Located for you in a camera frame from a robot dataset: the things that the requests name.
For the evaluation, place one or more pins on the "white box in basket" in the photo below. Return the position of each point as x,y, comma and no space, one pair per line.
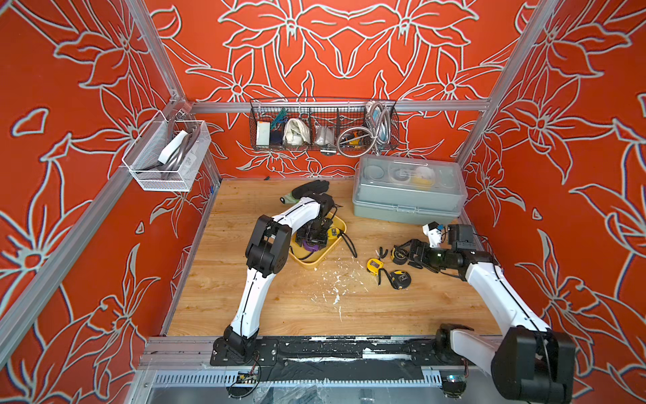
263,133

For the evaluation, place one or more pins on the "black round tape measure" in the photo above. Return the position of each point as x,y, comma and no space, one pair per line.
398,255

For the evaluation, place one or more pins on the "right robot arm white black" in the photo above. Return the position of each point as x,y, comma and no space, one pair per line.
532,363

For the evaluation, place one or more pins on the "yellow oval storage tray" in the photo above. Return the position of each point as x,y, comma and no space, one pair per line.
311,261

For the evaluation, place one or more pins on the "green black brush tool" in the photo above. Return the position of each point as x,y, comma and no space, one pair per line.
315,187

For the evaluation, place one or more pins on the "black yellow tape measure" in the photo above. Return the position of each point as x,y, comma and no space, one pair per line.
399,279

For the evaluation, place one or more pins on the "purple tape measure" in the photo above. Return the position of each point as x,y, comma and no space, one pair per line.
312,247

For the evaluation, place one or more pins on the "white cloth in basket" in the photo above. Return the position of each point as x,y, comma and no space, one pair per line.
296,133

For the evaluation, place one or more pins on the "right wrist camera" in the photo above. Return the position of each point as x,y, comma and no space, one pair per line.
457,236

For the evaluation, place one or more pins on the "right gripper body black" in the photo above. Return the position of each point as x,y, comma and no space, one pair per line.
432,258

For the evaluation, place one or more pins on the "black wire wall basket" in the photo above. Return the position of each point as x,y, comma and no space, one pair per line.
346,127

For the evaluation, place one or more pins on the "grey plastic toolbox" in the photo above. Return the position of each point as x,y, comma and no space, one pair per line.
408,190

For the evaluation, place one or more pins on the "white wire side basket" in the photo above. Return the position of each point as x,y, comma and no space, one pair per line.
182,169

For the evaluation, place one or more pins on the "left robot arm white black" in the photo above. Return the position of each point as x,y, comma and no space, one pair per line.
267,253

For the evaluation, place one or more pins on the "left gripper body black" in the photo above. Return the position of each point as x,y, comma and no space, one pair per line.
314,234

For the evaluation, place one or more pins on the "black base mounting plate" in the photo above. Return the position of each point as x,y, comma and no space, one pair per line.
269,351

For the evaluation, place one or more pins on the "white adapter in side basket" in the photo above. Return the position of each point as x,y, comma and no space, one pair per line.
172,147

